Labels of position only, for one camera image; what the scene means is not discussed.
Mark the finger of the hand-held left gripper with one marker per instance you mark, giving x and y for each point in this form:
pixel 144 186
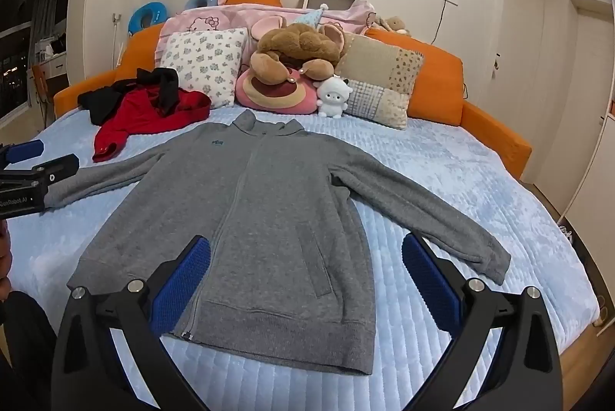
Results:
pixel 24 150
pixel 60 166

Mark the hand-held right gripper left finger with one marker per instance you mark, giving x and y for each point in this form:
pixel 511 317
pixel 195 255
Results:
pixel 185 281

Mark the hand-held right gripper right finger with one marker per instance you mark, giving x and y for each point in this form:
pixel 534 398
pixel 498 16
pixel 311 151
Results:
pixel 427 281

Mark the grey zip jacket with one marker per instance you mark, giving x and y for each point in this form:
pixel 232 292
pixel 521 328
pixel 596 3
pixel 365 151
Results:
pixel 269 199

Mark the person's left hand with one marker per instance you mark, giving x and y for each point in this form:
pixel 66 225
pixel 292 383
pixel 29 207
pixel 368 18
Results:
pixel 4 262

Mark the dark window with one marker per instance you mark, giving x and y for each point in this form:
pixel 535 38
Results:
pixel 19 55

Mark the red garment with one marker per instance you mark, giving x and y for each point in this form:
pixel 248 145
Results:
pixel 139 113

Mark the light blue quilted blanket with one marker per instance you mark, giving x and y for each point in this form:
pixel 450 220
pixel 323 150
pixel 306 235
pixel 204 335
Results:
pixel 432 180

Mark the black garment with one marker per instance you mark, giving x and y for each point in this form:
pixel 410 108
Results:
pixel 161 84

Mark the dark cloth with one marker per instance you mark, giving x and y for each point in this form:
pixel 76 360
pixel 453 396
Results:
pixel 26 339

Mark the blue neck pillow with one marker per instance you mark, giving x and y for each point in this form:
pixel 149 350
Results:
pixel 199 2
pixel 144 18

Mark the white floral pillow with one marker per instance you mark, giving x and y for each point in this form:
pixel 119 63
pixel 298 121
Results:
pixel 206 55

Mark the pink round plush cushion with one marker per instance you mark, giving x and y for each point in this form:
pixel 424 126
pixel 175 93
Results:
pixel 274 96

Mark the white plush toy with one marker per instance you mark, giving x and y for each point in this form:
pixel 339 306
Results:
pixel 332 99

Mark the pink cartoon cat blanket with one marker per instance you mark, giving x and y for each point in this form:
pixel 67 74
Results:
pixel 211 19

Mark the beige patchwork pillow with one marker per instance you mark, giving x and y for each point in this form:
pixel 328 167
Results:
pixel 384 75

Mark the white wardrobe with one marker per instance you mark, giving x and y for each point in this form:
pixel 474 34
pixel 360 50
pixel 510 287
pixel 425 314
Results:
pixel 588 103

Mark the white door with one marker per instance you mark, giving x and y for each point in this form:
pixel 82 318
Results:
pixel 528 55

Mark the beige plush rabbit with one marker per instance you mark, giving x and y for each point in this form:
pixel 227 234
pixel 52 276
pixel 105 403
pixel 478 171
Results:
pixel 391 26

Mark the brown plush toy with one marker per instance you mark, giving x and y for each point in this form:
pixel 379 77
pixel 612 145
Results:
pixel 298 41

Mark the blue party hat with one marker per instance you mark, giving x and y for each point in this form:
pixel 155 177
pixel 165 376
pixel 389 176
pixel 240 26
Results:
pixel 312 16

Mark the orange bed frame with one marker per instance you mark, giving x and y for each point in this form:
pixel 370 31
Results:
pixel 437 75

